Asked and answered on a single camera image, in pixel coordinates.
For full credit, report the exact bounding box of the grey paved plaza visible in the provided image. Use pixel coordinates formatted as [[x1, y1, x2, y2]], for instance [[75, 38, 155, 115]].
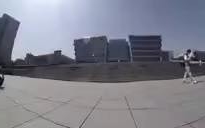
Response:
[[0, 73, 205, 128]]

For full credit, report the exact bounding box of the grey sloped embankment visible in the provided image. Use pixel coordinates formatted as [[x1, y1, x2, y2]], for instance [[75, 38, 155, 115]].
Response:
[[3, 60, 205, 84]]

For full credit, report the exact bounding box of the small grey building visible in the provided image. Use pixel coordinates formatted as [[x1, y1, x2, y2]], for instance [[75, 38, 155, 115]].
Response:
[[193, 50, 205, 62]]

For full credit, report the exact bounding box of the grey glass block building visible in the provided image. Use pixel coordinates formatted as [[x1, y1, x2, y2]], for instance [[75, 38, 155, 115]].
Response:
[[106, 38, 131, 63]]

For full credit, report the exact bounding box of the tall dark building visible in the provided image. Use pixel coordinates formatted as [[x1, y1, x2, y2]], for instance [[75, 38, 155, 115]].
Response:
[[0, 12, 21, 68]]

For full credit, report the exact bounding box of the grey striped block building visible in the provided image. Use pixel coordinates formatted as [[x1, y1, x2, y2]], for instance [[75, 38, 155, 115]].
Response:
[[73, 35, 109, 64], [128, 34, 163, 63]]

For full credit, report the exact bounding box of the low dark building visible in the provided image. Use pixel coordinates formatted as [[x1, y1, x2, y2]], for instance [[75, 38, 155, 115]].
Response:
[[13, 49, 76, 66]]

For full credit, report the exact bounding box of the person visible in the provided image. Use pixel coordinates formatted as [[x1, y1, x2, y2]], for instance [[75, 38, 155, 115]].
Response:
[[180, 48, 203, 85]]

